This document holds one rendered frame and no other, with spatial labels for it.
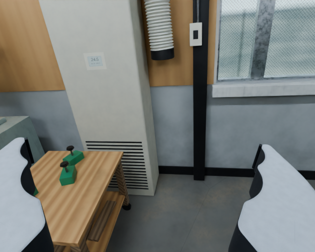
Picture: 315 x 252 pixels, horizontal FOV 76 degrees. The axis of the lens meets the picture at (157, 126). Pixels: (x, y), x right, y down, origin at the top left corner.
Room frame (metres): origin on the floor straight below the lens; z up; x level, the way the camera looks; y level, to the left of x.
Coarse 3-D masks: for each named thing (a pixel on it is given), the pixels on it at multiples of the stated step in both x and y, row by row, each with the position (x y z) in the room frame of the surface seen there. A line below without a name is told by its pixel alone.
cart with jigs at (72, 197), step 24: (48, 168) 1.05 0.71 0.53; (72, 168) 0.96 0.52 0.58; (96, 168) 1.00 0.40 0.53; (120, 168) 1.12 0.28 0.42; (48, 192) 0.83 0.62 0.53; (72, 192) 0.82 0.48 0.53; (96, 192) 0.80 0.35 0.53; (120, 192) 1.11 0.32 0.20; (48, 216) 0.67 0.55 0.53; (72, 216) 0.66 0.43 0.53; (96, 216) 0.94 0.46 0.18; (72, 240) 0.54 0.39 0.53; (96, 240) 0.76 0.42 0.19
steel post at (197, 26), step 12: (204, 0) 1.37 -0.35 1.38; (204, 12) 1.37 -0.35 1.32; (192, 24) 1.36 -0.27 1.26; (204, 24) 1.37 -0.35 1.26; (192, 36) 1.36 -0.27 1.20; (204, 36) 1.37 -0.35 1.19; (204, 48) 1.37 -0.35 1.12; (204, 60) 1.37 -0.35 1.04; (204, 72) 1.37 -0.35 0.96; (204, 84) 1.37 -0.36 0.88; (204, 96) 1.37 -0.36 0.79; (204, 108) 1.37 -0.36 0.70; (204, 120) 1.37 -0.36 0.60; (204, 132) 1.37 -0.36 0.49; (204, 144) 1.37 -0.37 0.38; (204, 156) 1.37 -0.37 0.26
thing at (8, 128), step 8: (0, 120) 1.43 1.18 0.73; (8, 120) 1.49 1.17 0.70; (16, 120) 1.47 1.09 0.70; (24, 120) 1.49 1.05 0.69; (0, 128) 1.35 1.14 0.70; (8, 128) 1.34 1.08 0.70; (16, 128) 1.40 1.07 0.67; (24, 128) 1.46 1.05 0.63; (32, 128) 1.54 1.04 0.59; (0, 136) 1.26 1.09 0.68; (8, 136) 1.31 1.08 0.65; (16, 136) 1.37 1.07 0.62; (24, 136) 1.44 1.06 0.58; (32, 136) 1.50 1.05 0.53; (0, 144) 1.24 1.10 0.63; (32, 144) 1.47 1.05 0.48; (40, 144) 1.55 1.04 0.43; (32, 152) 1.44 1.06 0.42; (40, 152) 1.52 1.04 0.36
